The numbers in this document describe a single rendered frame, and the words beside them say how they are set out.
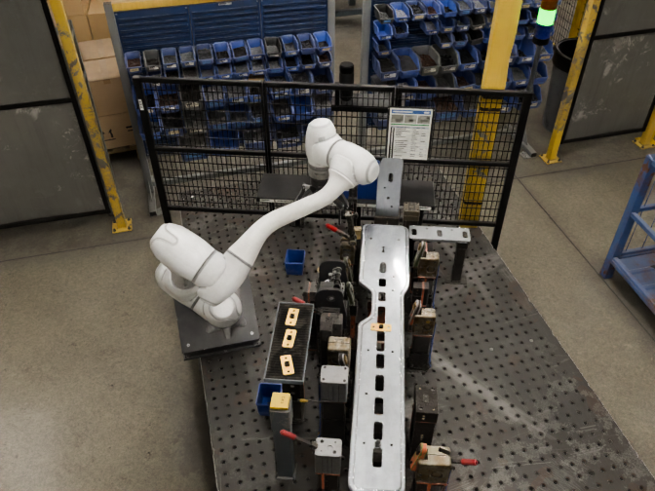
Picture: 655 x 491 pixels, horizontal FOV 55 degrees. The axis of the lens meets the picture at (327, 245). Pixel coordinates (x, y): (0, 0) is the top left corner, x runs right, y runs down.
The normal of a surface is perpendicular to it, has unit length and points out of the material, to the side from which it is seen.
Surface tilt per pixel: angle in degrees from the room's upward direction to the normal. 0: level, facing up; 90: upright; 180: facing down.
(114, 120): 87
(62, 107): 90
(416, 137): 90
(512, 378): 0
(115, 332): 0
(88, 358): 0
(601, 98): 90
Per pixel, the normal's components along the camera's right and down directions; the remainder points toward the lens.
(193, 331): 0.16, -0.15
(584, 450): 0.00, -0.75
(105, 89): 0.35, 0.59
